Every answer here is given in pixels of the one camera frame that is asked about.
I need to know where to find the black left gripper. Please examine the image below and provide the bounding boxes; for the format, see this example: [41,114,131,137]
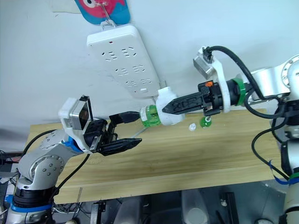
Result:
[84,111,143,157]

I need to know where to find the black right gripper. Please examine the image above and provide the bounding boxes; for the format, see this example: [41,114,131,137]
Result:
[162,80,227,117]

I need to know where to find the green liquid bottle with label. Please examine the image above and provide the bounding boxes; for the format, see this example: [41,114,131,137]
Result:
[139,105,162,128]

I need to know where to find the small green liquid bottle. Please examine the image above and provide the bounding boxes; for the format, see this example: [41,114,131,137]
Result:
[199,116,212,129]

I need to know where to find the white power strip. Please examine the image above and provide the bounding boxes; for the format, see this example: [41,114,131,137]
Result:
[86,25,160,99]

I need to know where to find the dark rounded shape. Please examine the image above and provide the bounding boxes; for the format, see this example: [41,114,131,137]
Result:
[114,195,152,224]
[181,188,212,224]

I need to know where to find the blue pink fish decoration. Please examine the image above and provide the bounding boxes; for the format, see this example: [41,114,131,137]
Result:
[74,0,131,25]

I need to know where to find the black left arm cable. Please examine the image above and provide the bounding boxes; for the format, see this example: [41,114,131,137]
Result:
[22,129,92,204]

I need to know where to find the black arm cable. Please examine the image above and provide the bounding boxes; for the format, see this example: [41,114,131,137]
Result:
[202,45,292,182]
[22,129,92,204]

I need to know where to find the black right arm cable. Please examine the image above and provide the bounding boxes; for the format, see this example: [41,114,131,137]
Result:
[202,45,292,182]

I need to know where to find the black metal bracket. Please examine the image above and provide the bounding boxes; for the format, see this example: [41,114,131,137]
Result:
[90,201,106,224]

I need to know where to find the white wall hook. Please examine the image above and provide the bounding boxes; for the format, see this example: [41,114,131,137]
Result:
[100,4,117,32]

